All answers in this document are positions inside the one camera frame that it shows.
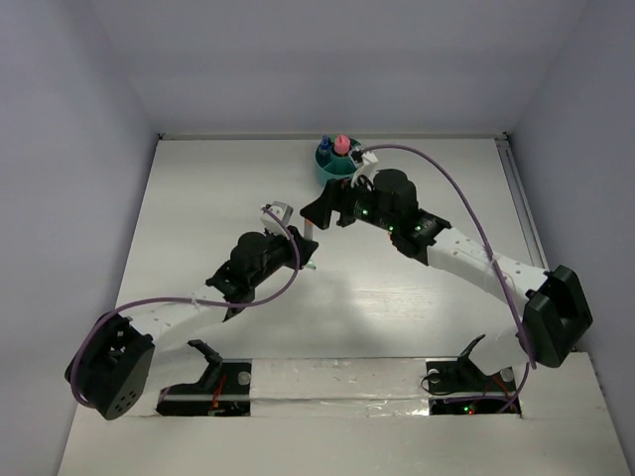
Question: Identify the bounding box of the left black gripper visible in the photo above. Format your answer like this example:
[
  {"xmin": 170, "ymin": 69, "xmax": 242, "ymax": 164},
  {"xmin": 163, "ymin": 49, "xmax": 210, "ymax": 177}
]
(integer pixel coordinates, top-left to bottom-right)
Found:
[{"xmin": 249, "ymin": 225, "xmax": 316, "ymax": 288}]

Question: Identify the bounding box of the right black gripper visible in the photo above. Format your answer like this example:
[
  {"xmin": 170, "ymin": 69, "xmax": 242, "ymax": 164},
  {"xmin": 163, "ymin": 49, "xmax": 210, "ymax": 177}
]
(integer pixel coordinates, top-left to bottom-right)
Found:
[{"xmin": 300, "ymin": 171, "xmax": 398, "ymax": 232}]

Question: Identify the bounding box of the orange tip clear highlighter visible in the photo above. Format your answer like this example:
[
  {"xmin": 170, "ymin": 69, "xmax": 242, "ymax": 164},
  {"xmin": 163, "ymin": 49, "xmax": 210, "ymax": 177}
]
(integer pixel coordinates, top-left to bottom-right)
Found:
[{"xmin": 304, "ymin": 220, "xmax": 315, "ymax": 241}]

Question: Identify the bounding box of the blue cap white pen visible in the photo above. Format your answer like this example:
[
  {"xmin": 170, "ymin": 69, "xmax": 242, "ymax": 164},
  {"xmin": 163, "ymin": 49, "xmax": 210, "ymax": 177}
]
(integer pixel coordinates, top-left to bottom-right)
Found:
[{"xmin": 318, "ymin": 135, "xmax": 331, "ymax": 157}]

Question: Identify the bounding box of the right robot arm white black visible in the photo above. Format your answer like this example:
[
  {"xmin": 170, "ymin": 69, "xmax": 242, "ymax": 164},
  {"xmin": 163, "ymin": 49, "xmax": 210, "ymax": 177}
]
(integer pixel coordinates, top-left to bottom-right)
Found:
[{"xmin": 301, "ymin": 169, "xmax": 592, "ymax": 389}]

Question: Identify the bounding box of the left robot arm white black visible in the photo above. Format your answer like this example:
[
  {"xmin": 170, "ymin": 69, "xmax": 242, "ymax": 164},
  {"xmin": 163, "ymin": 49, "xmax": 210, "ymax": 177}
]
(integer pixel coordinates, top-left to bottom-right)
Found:
[{"xmin": 64, "ymin": 223, "xmax": 318, "ymax": 420}]

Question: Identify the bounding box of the teal round organizer container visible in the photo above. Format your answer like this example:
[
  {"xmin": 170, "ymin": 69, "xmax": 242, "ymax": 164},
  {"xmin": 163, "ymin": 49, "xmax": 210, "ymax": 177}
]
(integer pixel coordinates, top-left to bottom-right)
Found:
[{"xmin": 315, "ymin": 136, "xmax": 360, "ymax": 185}]

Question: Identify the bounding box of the pink topped centre tube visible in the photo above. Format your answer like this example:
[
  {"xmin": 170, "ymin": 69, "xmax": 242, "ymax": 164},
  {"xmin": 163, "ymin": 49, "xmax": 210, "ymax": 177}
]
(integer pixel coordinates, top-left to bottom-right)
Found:
[{"xmin": 332, "ymin": 134, "xmax": 351, "ymax": 157}]

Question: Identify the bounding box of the foil covered front board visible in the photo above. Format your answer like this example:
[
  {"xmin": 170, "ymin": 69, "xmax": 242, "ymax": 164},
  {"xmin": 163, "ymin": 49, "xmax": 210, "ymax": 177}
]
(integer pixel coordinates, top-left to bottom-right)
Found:
[{"xmin": 249, "ymin": 358, "xmax": 430, "ymax": 417}]

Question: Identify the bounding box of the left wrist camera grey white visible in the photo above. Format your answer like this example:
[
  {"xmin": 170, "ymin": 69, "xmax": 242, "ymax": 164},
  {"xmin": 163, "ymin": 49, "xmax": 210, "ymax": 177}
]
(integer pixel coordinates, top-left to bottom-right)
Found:
[{"xmin": 260, "ymin": 201, "xmax": 294, "ymax": 236}]

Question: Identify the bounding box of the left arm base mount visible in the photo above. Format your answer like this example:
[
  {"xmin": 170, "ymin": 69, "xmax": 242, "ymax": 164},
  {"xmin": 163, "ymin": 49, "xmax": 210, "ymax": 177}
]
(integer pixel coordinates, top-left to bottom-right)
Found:
[{"xmin": 156, "ymin": 339, "xmax": 252, "ymax": 417}]

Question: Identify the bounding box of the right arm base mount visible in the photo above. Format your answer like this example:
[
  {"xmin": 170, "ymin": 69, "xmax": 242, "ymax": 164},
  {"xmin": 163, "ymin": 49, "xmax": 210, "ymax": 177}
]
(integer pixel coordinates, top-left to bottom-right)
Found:
[{"xmin": 420, "ymin": 334, "xmax": 521, "ymax": 416}]

